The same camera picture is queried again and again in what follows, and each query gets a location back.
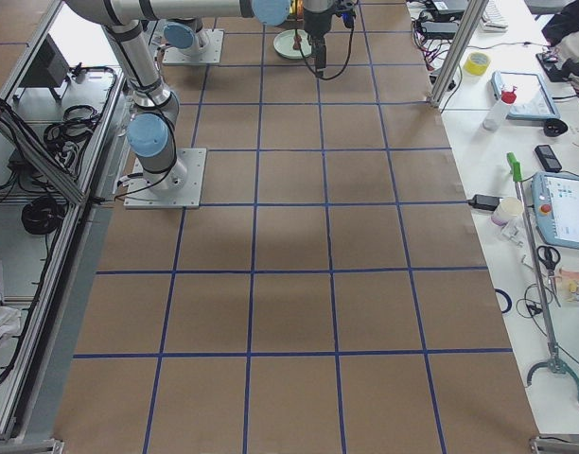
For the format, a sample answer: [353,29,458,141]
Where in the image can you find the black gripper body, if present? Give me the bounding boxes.
[303,8,334,46]

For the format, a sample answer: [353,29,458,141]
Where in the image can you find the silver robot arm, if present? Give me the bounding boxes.
[163,18,209,56]
[66,1,291,196]

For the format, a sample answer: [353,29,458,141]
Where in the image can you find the pale green plate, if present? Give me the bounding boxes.
[273,29,312,60]

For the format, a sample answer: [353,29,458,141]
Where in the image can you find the yellow tape roll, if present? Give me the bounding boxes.
[464,52,491,76]

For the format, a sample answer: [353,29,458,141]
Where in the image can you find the red cap plastic bottle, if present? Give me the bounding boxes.
[482,88,517,131]

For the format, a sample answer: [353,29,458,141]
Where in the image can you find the teach pendant tablet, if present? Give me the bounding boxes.
[490,71,560,120]
[531,172,579,250]

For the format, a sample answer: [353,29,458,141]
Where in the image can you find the black power adapter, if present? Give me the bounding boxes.
[467,194,501,212]

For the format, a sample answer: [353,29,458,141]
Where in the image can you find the white paper cup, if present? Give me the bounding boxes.
[490,197,524,226]

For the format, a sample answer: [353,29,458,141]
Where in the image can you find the black scissors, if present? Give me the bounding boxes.
[536,245,561,306]

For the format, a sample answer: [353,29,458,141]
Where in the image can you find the grabber reacher tool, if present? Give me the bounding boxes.
[506,152,579,407]

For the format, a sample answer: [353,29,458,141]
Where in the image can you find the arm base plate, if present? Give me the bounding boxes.
[163,28,224,66]
[123,148,207,209]

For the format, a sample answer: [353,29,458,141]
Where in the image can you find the aluminium frame post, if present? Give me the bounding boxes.
[429,0,488,107]

